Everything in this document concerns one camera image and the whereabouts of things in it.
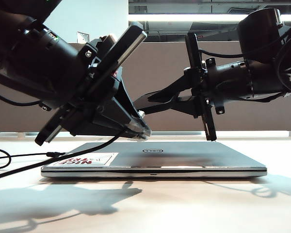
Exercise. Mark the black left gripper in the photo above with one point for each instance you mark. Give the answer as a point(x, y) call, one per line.
point(101, 80)

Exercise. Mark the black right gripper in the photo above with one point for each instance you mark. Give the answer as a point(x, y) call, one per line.
point(225, 78)

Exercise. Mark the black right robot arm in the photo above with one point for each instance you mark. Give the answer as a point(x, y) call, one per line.
point(269, 80)

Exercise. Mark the brown fabric desk divider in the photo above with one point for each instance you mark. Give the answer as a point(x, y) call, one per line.
point(160, 72)

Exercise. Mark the grey bar under divider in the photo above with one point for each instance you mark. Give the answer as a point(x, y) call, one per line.
point(174, 133)

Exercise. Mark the white sticker with red print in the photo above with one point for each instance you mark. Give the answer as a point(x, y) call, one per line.
point(87, 160)

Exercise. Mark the silver Dell laptop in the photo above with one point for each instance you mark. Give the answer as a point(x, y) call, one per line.
point(184, 160)

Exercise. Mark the long ceiling light strip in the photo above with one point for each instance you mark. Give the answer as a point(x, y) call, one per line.
point(184, 17)

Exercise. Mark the black left camera bracket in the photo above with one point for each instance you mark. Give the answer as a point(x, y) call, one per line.
point(92, 55)

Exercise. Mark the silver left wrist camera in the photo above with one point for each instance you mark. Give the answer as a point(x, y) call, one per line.
point(110, 41)

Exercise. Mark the metal wall plate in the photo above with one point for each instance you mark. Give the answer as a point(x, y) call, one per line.
point(83, 37)

